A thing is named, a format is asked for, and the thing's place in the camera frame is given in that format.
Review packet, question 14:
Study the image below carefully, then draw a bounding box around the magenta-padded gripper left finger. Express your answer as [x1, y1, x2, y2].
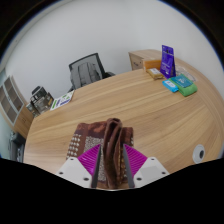
[55, 143, 102, 189]

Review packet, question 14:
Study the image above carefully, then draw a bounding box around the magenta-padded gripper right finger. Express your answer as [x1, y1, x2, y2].
[122, 143, 170, 189]

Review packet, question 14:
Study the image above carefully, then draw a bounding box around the brown patterned towel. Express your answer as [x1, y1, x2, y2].
[65, 117, 136, 191]

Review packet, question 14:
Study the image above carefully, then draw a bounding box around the black leather armchair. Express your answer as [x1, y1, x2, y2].
[7, 130, 27, 163]

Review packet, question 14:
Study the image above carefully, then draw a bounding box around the white printed leaflet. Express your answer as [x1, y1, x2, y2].
[49, 89, 75, 112]

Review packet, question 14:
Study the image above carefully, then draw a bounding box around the dark printed cardboard box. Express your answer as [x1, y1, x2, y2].
[30, 91, 50, 105]
[34, 94, 55, 115]

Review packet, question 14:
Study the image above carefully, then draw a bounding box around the small dark cardboard box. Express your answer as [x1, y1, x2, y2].
[25, 101, 38, 117]

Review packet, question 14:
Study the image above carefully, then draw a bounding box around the blue small box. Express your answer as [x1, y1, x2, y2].
[162, 79, 180, 94]

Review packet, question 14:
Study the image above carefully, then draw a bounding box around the green flat pack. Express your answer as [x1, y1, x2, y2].
[177, 82, 199, 98]

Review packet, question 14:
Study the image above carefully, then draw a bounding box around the wooden glass-door cabinet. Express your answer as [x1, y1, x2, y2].
[0, 75, 35, 140]

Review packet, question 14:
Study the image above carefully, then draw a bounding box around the small tan box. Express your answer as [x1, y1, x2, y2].
[146, 67, 165, 81]

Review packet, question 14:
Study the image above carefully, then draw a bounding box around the grey mesh office chair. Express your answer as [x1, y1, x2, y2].
[68, 52, 116, 92]

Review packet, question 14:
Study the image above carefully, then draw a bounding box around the clear plastic box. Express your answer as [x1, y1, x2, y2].
[176, 65, 198, 83]

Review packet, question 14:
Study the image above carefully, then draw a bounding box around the orange box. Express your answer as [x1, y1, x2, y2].
[143, 58, 163, 71]

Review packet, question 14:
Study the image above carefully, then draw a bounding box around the purple standing card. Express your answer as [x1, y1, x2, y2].
[159, 44, 177, 80]

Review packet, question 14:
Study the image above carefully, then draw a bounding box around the low wooden side cabinet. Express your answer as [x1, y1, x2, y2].
[128, 49, 163, 71]

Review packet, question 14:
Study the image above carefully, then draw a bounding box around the round grey cable grommet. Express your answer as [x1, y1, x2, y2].
[192, 144, 207, 164]

